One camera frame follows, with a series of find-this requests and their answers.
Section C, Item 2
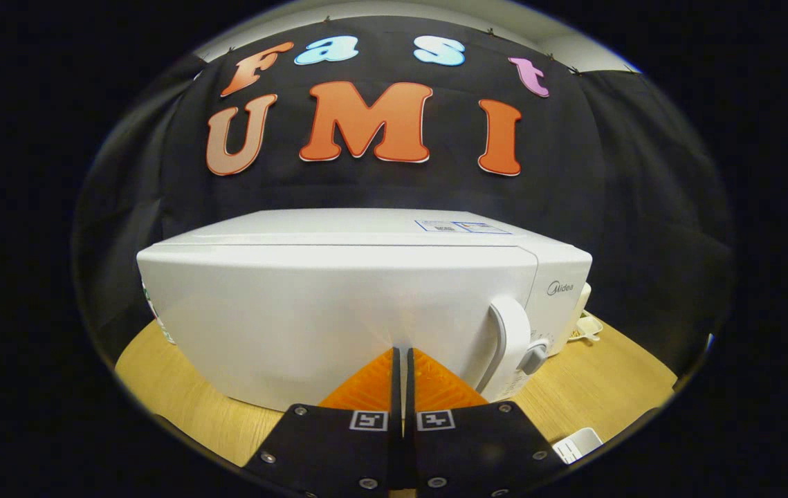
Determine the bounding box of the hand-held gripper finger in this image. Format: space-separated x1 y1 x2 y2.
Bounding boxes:
241 347 405 498
405 347 569 498

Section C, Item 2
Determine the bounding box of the white microwave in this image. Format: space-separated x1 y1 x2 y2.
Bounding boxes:
136 207 594 412

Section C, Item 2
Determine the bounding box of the white divided dish with beans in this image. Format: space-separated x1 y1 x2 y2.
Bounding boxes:
569 311 604 343

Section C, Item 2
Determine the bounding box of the white toaster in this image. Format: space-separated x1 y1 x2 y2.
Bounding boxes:
560 282 592 357

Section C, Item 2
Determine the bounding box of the small white ribbed-handle plate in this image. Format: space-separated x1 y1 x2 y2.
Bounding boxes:
551 427 604 465

